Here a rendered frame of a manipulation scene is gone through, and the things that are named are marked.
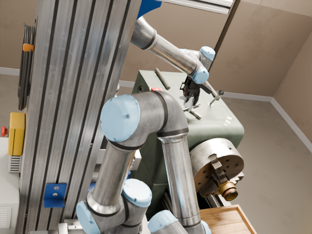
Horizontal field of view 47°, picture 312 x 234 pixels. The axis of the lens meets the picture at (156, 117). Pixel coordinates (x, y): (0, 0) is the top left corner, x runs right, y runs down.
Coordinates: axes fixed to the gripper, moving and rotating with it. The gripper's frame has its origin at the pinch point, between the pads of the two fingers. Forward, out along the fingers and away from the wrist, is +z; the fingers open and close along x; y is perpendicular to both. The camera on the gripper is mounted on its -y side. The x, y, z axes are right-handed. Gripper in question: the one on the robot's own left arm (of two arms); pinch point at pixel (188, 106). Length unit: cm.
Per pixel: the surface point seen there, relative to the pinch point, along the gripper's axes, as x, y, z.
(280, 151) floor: -85, -222, 129
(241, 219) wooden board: 48, -28, 41
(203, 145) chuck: 21.5, -2.4, 8.9
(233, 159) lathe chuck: 32.1, -16.0, 9.2
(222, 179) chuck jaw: 38.9, -8.4, 16.4
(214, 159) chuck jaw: 31.8, -3.7, 8.9
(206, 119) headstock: 6.0, -10.6, 3.8
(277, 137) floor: -108, -236, 129
